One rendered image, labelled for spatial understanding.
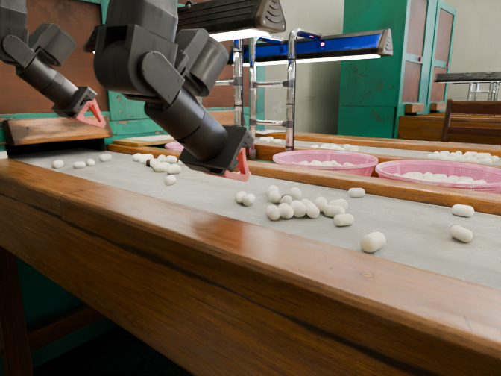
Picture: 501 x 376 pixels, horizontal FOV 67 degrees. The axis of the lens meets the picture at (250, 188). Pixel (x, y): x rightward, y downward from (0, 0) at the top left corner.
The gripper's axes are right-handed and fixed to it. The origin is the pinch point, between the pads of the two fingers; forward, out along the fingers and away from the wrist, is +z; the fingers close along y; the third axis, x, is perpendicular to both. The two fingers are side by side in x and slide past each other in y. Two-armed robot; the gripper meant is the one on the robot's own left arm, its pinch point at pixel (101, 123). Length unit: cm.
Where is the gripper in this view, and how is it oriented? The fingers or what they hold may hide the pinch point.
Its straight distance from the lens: 97.5
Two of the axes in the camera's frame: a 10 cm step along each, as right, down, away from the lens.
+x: -4.1, 8.6, -3.0
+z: 4.9, 4.9, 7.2
